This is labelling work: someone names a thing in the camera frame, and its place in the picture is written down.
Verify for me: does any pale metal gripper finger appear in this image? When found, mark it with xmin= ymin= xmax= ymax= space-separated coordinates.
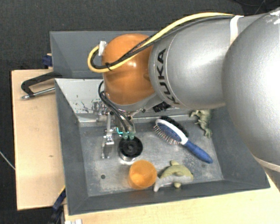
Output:
xmin=99 ymin=127 xmax=116 ymax=159

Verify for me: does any black round cup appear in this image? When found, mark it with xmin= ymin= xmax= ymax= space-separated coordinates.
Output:
xmin=118 ymin=135 xmax=144 ymax=163

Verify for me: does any orange plastic cup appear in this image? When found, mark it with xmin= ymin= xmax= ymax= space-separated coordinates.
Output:
xmin=127 ymin=158 xmax=159 ymax=191

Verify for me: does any grey metal bin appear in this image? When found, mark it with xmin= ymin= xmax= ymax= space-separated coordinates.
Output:
xmin=49 ymin=18 xmax=272 ymax=217

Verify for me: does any blue and white hairbrush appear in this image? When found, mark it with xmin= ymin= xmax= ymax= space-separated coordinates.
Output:
xmin=152 ymin=112 xmax=214 ymax=168

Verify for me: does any pale brown cardboard board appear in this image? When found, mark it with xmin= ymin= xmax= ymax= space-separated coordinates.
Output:
xmin=8 ymin=67 xmax=67 ymax=211

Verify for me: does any green and grey toy dolphin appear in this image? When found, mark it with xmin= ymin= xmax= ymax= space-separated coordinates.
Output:
xmin=152 ymin=158 xmax=195 ymax=193

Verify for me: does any green toy dinosaur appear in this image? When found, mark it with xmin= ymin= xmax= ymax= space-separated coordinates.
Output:
xmin=189 ymin=109 xmax=214 ymax=140

